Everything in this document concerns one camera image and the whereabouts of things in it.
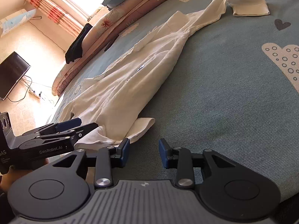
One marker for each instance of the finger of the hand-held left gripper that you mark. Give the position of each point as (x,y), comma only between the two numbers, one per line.
(67,124)
(86,128)

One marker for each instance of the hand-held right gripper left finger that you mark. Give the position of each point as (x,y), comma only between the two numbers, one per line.
(125,152)

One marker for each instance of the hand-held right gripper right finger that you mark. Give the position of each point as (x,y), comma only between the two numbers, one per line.
(164,154)

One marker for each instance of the white printed t-shirt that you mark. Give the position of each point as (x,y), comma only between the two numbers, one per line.
(140,86)

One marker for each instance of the white power strip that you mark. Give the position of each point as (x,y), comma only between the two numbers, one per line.
(35,94)

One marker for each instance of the black flat television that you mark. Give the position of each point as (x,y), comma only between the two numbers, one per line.
(11,74)

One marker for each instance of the black garment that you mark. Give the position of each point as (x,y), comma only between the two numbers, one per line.
(77,46)

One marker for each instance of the blue floral bed sheet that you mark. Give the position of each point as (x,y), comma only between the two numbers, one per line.
(222,98)

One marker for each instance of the black smartphone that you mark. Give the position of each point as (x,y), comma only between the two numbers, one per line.
(111,43)

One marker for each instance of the red patterned curtain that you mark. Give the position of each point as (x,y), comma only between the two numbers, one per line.
(53,11)

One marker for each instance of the covered air conditioner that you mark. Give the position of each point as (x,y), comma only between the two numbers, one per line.
(16,22)

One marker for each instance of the mauve floral folded quilt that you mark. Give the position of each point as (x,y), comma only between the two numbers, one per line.
(144,2)

